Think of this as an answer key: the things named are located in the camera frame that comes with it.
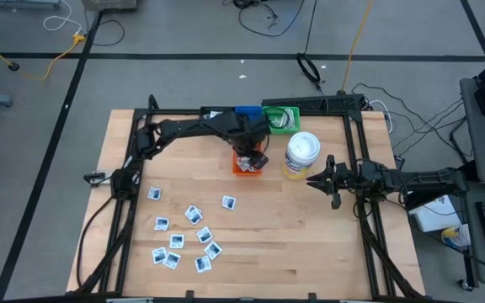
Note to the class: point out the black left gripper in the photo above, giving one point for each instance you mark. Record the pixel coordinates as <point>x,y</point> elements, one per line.
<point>248,143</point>

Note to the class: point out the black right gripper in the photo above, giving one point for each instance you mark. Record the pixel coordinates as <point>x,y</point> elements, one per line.
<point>341,179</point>

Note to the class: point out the red white ointment packet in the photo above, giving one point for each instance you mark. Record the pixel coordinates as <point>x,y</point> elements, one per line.
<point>253,168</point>
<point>242,163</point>

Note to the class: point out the green white bandage wrapper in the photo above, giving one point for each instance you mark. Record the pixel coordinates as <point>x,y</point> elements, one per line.
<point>294,120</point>
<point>289,118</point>
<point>284,120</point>
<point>273,123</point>

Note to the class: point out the Lysol wipes canister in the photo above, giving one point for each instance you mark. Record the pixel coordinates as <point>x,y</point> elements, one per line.
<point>303,151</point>

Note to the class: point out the grey white antiseptic towelette packet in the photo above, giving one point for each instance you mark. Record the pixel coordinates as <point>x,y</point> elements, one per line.
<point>215,114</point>

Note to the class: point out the blue white alcohol pad packet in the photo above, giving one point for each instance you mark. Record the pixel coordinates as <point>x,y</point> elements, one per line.
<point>196,218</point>
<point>190,211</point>
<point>203,264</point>
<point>177,241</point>
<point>162,223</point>
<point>172,260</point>
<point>213,250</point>
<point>154,193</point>
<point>204,235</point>
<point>159,255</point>
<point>228,202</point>

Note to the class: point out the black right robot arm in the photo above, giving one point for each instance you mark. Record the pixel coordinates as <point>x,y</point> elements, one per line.
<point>415,181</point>

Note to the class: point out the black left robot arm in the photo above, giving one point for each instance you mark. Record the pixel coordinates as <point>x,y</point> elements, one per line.
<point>192,126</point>

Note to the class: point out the orange plastic basket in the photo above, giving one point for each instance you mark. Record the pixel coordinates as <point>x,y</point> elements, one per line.
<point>238,171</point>

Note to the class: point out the blue plastic basket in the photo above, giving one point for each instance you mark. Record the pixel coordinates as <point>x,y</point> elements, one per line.
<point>248,110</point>

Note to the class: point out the green plastic basket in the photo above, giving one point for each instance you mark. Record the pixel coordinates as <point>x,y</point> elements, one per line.
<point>295,128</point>

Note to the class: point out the black plastic basket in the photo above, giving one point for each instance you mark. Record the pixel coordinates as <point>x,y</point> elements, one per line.
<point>204,110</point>

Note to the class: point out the black perforated long box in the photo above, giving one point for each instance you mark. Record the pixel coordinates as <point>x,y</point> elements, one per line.
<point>310,103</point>

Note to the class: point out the white box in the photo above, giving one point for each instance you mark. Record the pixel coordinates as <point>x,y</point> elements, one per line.
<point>434,219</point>

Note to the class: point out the white yellow container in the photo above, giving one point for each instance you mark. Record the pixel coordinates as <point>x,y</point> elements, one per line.
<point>456,236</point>

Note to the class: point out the silver mounting plate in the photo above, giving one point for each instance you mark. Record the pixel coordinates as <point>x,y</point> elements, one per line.
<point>95,179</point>

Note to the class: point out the grey box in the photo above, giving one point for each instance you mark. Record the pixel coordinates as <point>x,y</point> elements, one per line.
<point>110,4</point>

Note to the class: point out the black round floor base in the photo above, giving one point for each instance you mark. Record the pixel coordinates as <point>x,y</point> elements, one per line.
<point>14,66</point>

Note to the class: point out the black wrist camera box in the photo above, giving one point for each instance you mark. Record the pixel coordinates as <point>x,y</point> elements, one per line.
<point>259,161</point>

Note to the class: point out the black clamp bracket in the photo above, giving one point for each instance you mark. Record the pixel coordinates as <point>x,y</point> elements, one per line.
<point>310,297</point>
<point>190,294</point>

